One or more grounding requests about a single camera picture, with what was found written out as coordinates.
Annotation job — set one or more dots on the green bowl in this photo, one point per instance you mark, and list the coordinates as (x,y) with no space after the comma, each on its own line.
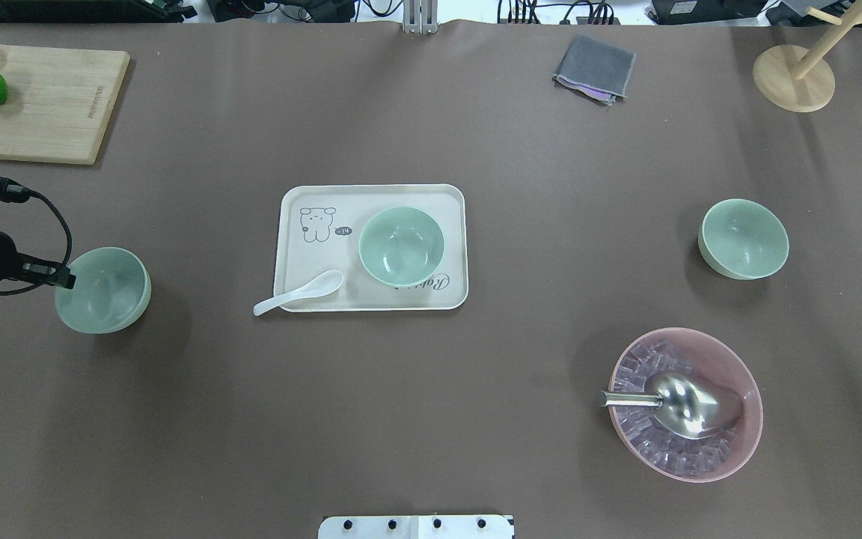
(742,240)
(401,246)
(111,291)

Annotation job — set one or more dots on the wooden cutting board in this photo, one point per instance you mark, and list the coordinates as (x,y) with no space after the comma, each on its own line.
(60,102)

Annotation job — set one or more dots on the white ceramic spoon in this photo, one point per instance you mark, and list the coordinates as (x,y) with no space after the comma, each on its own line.
(322,285)

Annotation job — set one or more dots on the cream serving tray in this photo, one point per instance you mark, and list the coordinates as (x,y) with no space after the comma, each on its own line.
(318,230)

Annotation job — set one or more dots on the green bowl on tray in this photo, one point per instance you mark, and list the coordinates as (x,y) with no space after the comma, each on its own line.
(401,246)

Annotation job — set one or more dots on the grey folded cloth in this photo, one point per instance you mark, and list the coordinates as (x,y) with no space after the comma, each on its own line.
(596,69)

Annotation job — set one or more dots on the pink bowl with ice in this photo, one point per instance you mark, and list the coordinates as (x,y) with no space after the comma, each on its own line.
(696,354)

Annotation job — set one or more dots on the metal scoop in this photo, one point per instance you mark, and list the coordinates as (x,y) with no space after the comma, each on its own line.
(688,406)

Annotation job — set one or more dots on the wooden mug tree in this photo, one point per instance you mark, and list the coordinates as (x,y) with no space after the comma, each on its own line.
(798,79)

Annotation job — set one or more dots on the white camera pillar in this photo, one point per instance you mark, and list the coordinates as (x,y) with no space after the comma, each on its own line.
(418,526)

